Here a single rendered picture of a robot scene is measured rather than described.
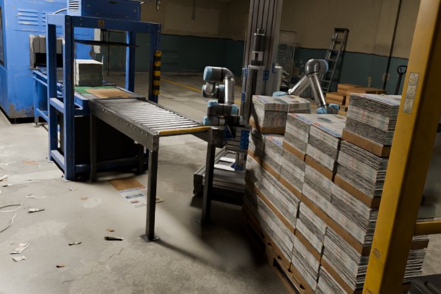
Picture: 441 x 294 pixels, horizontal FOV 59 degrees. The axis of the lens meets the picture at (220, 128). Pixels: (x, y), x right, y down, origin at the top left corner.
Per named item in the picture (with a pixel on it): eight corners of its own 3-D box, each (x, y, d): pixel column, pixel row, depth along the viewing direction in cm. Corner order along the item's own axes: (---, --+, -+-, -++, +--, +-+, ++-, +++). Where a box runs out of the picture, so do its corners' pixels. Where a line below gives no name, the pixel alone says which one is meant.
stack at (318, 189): (281, 220, 333) (294, 126, 313) (368, 314, 225) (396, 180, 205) (239, 222, 321) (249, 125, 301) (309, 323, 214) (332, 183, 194)
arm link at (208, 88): (217, 100, 358) (222, 79, 306) (201, 99, 357) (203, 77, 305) (218, 88, 361) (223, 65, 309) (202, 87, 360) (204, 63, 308)
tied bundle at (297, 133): (333, 147, 261) (338, 113, 255) (359, 161, 233) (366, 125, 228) (281, 147, 249) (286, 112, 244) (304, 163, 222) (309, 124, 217)
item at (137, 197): (163, 201, 349) (163, 200, 348) (134, 207, 332) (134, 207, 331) (145, 187, 377) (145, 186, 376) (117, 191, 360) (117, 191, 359)
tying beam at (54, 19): (161, 33, 396) (161, 23, 394) (65, 26, 340) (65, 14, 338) (132, 30, 448) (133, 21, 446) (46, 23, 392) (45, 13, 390)
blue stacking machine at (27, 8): (100, 119, 621) (102, -17, 571) (10, 125, 544) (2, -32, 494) (72, 102, 737) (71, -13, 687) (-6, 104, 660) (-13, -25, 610)
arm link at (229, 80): (234, 77, 322) (235, 119, 288) (221, 75, 321) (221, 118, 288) (236, 65, 313) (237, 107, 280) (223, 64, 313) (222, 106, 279)
